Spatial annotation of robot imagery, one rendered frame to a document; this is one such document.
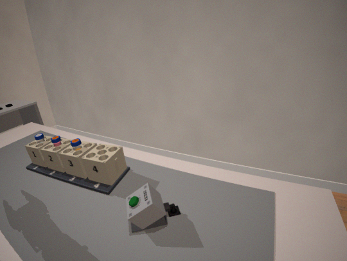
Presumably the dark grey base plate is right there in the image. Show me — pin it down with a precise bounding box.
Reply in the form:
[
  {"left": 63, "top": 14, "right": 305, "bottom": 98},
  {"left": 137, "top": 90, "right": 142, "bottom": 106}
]
[{"left": 26, "top": 163, "right": 130, "bottom": 195}]

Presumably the cream bucket adapter with holes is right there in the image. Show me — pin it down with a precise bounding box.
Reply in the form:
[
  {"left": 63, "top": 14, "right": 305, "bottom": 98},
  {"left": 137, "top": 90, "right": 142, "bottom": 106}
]
[{"left": 81, "top": 143, "right": 127, "bottom": 186}]

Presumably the grey sloped button box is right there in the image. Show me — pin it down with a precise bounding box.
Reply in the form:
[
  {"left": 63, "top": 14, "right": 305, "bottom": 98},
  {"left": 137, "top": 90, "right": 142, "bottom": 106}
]
[{"left": 126, "top": 183, "right": 180, "bottom": 233}]

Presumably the beige bucket adapter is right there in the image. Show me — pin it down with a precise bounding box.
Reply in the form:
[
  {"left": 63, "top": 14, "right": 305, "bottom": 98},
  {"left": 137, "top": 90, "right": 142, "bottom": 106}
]
[
  {"left": 58, "top": 141, "right": 97, "bottom": 179},
  {"left": 40, "top": 138, "right": 72, "bottom": 173},
  {"left": 25, "top": 136, "right": 52, "bottom": 167}
]

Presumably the grey flat mat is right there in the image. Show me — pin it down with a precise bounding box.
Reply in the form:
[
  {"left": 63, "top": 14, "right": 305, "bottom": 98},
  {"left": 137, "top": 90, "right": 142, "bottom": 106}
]
[{"left": 0, "top": 130, "right": 275, "bottom": 261}]

